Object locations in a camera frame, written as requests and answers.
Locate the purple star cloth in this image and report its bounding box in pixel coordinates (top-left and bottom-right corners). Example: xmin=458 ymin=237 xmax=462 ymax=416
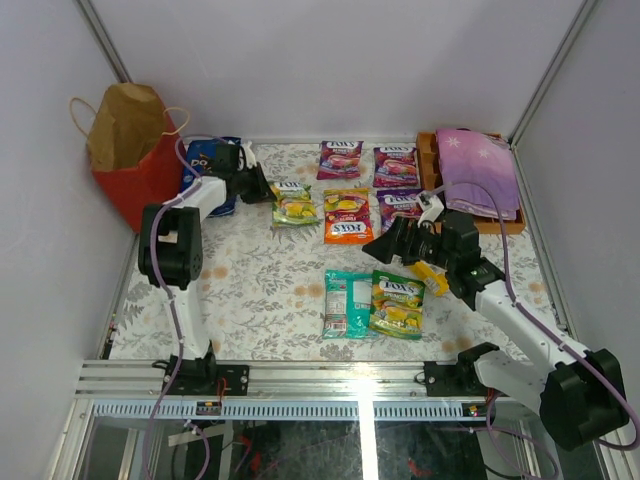
xmin=436 ymin=128 xmax=520 ymax=220

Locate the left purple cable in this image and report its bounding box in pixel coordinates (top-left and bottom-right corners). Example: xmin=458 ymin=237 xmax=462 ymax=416
xmin=139 ymin=134 xmax=236 ymax=480

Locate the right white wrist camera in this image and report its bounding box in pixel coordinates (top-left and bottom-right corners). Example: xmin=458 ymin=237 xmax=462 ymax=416
xmin=416 ymin=191 xmax=444 ymax=226

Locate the wooden compartment tray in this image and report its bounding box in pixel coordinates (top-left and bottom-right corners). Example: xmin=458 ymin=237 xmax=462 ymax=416
xmin=416 ymin=131 xmax=526 ymax=235

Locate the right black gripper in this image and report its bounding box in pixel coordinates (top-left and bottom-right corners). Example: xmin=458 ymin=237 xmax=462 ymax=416
xmin=361 ymin=217 xmax=455 ymax=271

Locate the purple candy bag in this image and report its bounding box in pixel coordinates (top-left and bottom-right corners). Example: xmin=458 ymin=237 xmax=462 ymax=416
xmin=376 ymin=188 xmax=422 ymax=234
xmin=316 ymin=140 xmax=363 ymax=180
xmin=373 ymin=146 xmax=419 ymax=188

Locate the blue Doritos chip bag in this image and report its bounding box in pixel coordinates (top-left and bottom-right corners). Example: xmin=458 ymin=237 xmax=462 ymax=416
xmin=186 ymin=136 xmax=241 ymax=218

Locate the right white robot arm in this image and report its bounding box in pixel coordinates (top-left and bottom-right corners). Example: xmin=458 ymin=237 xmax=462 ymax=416
xmin=362 ymin=211 xmax=639 ymax=451

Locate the orange snack package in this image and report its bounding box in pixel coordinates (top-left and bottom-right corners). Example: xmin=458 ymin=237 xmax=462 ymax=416
xmin=324 ymin=188 xmax=374 ymax=245

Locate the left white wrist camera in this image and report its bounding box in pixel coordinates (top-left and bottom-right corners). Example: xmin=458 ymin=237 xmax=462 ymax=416
xmin=240 ymin=141 xmax=257 ymax=170

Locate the green snack package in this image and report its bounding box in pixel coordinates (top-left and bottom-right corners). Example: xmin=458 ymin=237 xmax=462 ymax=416
xmin=270 ymin=181 xmax=319 ymax=227

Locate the teal snack package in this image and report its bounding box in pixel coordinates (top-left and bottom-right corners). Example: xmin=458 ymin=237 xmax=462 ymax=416
xmin=322 ymin=270 xmax=378 ymax=339

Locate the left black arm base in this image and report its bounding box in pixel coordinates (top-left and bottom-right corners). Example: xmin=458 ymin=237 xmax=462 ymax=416
xmin=168 ymin=360 xmax=250 ymax=397

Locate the aluminium front rail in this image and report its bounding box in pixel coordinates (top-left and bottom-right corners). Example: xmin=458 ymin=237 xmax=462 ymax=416
xmin=74 ymin=360 xmax=427 ymax=401

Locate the blue slotted cable duct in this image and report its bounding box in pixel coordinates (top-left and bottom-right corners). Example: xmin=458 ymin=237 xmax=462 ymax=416
xmin=94 ymin=400 xmax=486 ymax=422

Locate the floral table mat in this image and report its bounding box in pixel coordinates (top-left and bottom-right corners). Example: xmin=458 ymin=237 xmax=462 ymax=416
xmin=108 ymin=141 xmax=555 ymax=362

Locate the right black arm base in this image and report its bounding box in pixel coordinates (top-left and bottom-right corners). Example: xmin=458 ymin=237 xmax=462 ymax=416
xmin=423 ymin=361 xmax=488 ymax=397

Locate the yellow snack bar packet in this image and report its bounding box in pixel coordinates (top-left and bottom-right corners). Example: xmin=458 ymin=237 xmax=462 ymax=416
xmin=409 ymin=261 xmax=449 ymax=297

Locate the red paper bag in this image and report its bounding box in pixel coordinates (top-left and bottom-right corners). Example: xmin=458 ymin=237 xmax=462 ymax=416
xmin=71 ymin=82 xmax=191 ymax=233

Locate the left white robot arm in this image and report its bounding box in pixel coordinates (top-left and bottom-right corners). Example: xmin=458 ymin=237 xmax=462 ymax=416
xmin=138 ymin=138 xmax=275 ymax=395

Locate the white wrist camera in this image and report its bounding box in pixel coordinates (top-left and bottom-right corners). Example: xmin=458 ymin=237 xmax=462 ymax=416
xmin=416 ymin=191 xmax=444 ymax=226
xmin=240 ymin=141 xmax=257 ymax=170

